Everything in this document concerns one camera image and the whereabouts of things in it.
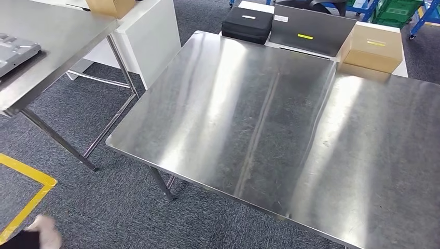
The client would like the grey flat device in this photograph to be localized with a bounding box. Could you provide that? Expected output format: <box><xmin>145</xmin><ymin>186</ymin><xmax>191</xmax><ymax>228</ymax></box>
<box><xmin>0</xmin><ymin>32</ymin><xmax>42</xmax><ymax>79</ymax></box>

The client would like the person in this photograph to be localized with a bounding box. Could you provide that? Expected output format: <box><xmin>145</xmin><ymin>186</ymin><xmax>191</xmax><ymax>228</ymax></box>
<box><xmin>0</xmin><ymin>213</ymin><xmax>63</xmax><ymax>249</ymax></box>

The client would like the black zippered case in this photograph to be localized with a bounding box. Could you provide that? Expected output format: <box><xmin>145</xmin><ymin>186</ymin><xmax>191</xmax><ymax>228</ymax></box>
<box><xmin>221</xmin><ymin>7</ymin><xmax>274</xmax><ymax>45</ymax></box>

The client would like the stainless steel workbench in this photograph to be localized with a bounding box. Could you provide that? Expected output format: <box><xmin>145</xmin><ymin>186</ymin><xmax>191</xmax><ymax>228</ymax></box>
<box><xmin>105</xmin><ymin>30</ymin><xmax>440</xmax><ymax>249</ymax></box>

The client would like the stainless steel table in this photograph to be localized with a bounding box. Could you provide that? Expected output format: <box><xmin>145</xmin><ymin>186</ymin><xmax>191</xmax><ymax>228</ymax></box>
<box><xmin>0</xmin><ymin>0</ymin><xmax>140</xmax><ymax>172</ymax></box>

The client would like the white table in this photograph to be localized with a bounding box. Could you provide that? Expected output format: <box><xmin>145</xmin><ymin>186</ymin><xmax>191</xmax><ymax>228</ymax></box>
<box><xmin>29</xmin><ymin>0</ymin><xmax>409</xmax><ymax>91</ymax></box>

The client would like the grey laptop with yellow label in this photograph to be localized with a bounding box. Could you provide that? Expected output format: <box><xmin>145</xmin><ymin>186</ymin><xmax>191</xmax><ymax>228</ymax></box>
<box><xmin>269</xmin><ymin>4</ymin><xmax>358</xmax><ymax>58</ymax></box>

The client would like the green plastic crate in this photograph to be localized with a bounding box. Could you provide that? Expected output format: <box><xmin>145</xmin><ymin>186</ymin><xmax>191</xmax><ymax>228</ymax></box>
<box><xmin>371</xmin><ymin>0</ymin><xmax>425</xmax><ymax>29</ymax></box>

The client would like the brown cardboard box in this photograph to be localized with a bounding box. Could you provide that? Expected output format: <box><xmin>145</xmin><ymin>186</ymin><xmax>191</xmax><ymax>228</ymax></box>
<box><xmin>85</xmin><ymin>0</ymin><xmax>136</xmax><ymax>20</ymax></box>
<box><xmin>339</xmin><ymin>21</ymin><xmax>404</xmax><ymax>74</ymax></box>

